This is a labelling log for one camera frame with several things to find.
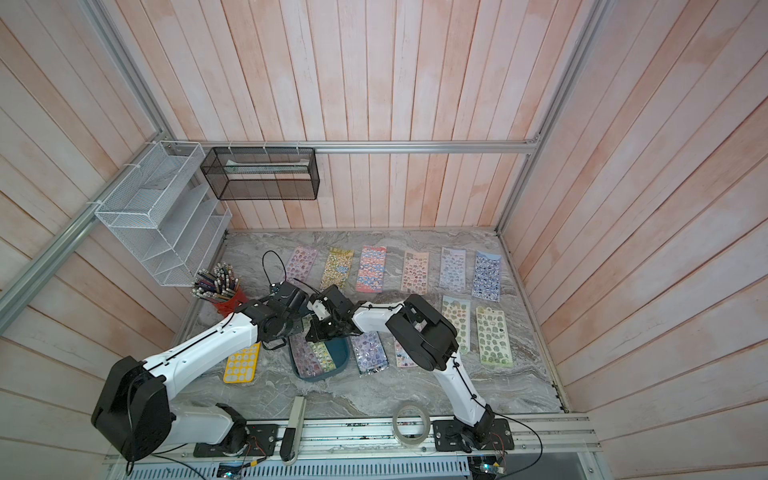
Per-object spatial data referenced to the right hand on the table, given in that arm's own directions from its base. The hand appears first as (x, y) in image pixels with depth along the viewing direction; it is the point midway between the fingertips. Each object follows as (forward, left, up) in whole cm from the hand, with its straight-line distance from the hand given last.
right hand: (307, 339), depth 92 cm
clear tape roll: (-23, -35, +2) cm, 42 cm away
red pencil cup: (+8, +23, +17) cm, 30 cm away
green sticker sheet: (0, -58, -1) cm, 58 cm away
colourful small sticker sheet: (+27, -6, +1) cm, 28 cm away
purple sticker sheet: (-4, -20, 0) cm, 20 cm away
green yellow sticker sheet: (-5, -6, 0) cm, 8 cm away
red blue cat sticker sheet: (+27, -19, 0) cm, 33 cm away
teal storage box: (-3, -11, +1) cm, 11 cm away
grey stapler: (-26, -3, +6) cm, 27 cm away
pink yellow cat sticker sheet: (-5, -30, 0) cm, 30 cm away
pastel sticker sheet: (+27, -35, 0) cm, 44 cm away
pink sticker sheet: (+30, +8, 0) cm, 31 cm away
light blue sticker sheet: (+28, -49, 0) cm, 57 cm away
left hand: (0, +3, +8) cm, 8 cm away
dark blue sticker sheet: (+26, -61, -1) cm, 67 cm away
